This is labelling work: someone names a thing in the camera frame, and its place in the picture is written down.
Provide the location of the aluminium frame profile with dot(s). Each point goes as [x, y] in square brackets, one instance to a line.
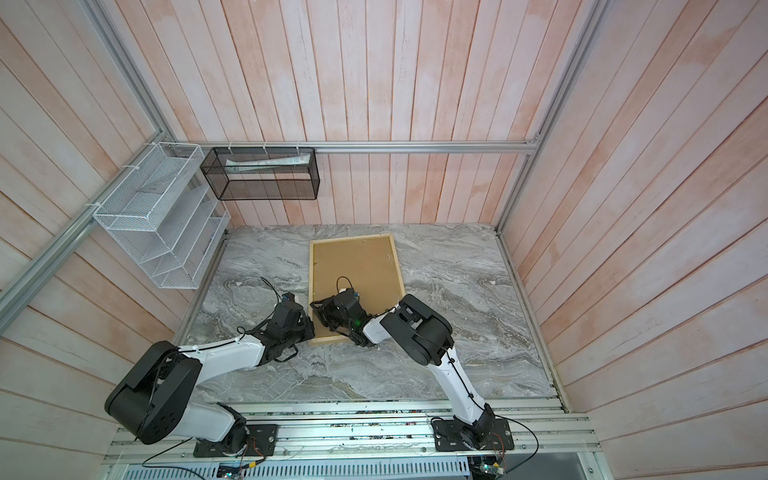
[33, 278]

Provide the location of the wooden picture frame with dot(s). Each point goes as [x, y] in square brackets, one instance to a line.
[312, 282]

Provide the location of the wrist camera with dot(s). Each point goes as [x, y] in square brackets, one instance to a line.
[289, 297]
[349, 295]

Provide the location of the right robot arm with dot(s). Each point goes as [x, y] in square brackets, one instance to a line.
[426, 337]

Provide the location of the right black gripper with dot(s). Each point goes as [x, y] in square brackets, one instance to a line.
[324, 312]

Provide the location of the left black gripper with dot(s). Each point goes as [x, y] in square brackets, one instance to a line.
[309, 327]

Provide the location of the white wire mesh shelf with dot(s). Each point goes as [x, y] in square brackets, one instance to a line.
[168, 222]

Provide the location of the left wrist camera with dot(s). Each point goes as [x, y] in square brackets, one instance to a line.
[289, 297]

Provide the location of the aluminium rail platform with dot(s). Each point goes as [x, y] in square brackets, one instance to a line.
[356, 436]

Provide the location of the black wire mesh basket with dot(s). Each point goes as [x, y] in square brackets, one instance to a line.
[300, 186]

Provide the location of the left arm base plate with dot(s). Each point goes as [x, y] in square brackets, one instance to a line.
[250, 440]

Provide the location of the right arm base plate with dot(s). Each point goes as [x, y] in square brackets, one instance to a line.
[452, 435]

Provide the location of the paper in black basket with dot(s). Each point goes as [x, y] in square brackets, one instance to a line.
[280, 165]

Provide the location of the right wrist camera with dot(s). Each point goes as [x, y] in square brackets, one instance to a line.
[349, 295]

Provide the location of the brown backing board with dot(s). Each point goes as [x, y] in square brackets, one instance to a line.
[357, 270]

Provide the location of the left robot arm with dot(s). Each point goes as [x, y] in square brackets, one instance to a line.
[153, 401]

